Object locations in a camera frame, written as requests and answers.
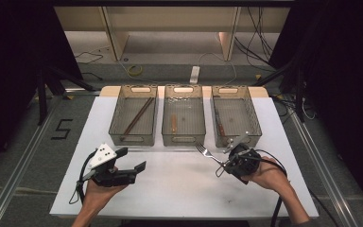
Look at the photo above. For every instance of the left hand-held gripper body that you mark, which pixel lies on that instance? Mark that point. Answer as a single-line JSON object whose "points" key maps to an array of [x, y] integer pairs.
{"points": [[102, 157]]}

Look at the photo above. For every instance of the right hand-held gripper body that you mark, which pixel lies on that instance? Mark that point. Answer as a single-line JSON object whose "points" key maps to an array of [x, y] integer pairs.
{"points": [[244, 162]]}

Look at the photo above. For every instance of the silver metal fork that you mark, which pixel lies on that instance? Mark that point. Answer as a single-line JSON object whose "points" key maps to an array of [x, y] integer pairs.
{"points": [[206, 153]]}

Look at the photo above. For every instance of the grey translucent plastic bin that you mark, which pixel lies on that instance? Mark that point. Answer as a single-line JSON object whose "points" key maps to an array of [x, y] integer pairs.
{"points": [[183, 110], [134, 116], [238, 116]]}

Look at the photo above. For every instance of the dark brown chopstick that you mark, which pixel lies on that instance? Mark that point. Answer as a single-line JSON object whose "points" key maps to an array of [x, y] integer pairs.
{"points": [[140, 115], [136, 117]]}

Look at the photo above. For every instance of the person's right hand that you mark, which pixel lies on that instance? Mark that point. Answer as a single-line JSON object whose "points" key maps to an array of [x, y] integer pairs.
{"points": [[269, 175]]}

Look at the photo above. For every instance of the person's left hand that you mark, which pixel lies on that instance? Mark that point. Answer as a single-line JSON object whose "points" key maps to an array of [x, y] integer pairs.
{"points": [[96, 195]]}

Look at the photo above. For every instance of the white table cover sheet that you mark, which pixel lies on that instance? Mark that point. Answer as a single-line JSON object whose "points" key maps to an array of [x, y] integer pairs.
{"points": [[176, 186]]}

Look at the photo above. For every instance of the yellow tape roll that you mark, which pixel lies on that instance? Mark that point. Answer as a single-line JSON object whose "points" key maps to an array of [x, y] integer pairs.
{"points": [[129, 71]]}

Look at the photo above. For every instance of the black metal stand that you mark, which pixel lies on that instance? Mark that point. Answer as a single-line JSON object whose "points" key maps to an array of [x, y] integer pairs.
{"points": [[300, 94], [42, 94]]}

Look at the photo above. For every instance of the white power strip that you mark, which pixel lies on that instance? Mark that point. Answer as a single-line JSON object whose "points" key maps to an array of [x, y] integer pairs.
{"points": [[194, 74]]}

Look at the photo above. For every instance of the beige wooden shelf unit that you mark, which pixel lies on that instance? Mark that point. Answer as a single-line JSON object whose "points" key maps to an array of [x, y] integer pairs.
{"points": [[170, 19]]}

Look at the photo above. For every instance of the metal floor rail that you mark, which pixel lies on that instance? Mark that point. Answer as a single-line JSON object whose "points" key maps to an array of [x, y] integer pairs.
{"points": [[19, 173], [324, 173]]}

